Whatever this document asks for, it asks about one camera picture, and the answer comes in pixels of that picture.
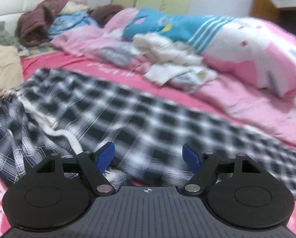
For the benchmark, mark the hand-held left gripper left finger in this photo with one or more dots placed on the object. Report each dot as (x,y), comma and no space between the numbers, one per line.
(105,157)

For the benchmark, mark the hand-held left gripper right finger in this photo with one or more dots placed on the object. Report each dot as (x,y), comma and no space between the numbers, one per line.
(191,157)

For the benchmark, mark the black white plaid pants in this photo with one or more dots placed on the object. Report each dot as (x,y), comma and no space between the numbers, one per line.
(138,109)

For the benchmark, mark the white crumpled garment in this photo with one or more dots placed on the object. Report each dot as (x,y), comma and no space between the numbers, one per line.
(167,52)

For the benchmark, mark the pink floral bed blanket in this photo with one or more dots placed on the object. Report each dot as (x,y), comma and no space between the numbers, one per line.
(53,62)

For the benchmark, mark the pink cartoon print quilt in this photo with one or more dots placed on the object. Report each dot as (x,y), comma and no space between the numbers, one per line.
(237,49)

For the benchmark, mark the beige folded garment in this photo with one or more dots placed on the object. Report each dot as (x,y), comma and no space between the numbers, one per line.
(1,67)

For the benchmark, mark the light blue printed garment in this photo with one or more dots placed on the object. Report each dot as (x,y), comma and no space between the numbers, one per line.
(66,22)

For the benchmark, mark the brown plush garment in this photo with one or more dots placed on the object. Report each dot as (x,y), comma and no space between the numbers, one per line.
(31,22)
(103,12)

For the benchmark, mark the cream crumpled garment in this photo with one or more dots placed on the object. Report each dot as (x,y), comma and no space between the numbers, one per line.
(73,7)

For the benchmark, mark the wooden door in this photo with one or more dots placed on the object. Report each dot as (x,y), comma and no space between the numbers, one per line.
(262,7)

